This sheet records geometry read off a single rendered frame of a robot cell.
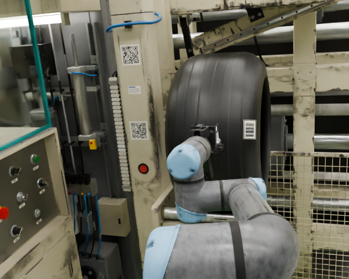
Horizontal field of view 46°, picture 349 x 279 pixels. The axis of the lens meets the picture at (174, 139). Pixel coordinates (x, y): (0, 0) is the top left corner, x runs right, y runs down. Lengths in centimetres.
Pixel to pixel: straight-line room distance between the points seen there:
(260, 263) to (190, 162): 40
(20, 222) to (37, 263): 16
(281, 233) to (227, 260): 10
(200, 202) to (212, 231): 38
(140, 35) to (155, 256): 105
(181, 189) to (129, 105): 67
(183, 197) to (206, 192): 6
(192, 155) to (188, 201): 12
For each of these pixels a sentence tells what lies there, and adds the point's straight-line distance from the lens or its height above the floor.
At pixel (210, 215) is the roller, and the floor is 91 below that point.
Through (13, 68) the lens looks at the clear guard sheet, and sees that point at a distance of 148.
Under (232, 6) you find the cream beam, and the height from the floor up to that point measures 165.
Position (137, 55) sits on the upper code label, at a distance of 153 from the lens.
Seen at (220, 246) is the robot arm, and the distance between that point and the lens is 59.
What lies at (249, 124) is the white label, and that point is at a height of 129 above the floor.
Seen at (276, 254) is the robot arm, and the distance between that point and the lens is 61.
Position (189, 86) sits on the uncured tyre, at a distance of 135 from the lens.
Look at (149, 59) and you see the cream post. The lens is 154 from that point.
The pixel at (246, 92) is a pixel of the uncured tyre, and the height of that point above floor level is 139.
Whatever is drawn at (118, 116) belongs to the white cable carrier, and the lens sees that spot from 162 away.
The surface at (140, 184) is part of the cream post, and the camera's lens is 167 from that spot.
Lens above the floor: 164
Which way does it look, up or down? 17 degrees down
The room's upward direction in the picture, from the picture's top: 5 degrees counter-clockwise
